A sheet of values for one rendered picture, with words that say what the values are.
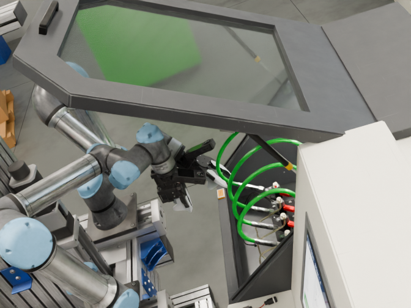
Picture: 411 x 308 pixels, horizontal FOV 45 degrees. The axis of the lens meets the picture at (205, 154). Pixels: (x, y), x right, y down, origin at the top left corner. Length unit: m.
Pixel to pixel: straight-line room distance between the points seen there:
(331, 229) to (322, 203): 0.08
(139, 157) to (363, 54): 0.78
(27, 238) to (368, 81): 1.03
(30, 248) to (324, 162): 0.73
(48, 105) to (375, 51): 1.11
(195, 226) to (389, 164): 2.39
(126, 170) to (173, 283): 1.82
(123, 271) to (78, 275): 0.64
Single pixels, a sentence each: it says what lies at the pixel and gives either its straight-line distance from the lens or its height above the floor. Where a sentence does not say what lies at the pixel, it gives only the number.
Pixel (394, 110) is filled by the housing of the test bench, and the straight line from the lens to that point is 1.44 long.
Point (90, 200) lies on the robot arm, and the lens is 2.04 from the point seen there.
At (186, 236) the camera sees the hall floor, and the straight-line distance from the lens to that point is 3.43.
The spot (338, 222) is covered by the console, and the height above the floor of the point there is 1.55.
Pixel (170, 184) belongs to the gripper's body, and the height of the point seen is 1.37.
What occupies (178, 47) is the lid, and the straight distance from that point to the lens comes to 1.52.
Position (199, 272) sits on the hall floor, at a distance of 3.19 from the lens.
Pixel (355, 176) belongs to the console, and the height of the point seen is 1.55.
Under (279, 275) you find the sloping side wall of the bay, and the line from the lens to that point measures 1.66.
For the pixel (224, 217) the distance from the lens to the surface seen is 2.05.
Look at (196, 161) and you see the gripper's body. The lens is 1.75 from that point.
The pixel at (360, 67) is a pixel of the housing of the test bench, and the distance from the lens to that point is 1.64.
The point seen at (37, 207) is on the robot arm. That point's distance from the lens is 1.46.
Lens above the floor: 2.36
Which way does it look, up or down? 36 degrees down
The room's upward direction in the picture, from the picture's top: 23 degrees counter-clockwise
